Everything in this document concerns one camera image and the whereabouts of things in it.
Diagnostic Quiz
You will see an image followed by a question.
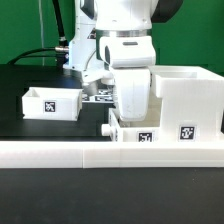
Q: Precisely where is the white rear drawer box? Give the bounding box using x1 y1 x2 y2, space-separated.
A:
22 87 82 121

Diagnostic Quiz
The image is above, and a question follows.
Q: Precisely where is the white drawer box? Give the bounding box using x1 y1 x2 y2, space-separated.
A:
22 87 82 121
101 108 159 142

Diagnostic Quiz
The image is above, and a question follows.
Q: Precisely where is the white L-shaped border wall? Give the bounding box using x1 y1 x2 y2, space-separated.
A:
0 141 224 168

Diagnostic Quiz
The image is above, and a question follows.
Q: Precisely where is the white drawer cabinet frame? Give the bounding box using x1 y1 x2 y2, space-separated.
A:
150 66 224 142

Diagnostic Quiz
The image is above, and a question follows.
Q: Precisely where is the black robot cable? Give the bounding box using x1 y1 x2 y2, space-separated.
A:
7 0 70 66

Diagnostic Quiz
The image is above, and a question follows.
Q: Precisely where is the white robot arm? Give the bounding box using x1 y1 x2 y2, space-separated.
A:
63 0 184 121

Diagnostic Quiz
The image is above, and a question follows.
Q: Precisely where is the white marker sheet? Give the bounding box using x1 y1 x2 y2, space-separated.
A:
82 89 113 103

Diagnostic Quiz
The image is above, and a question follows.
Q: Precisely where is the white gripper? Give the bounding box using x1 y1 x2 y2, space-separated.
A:
112 67 150 122

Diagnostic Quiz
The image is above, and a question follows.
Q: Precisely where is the white front drawer box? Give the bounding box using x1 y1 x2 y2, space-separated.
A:
101 108 159 142

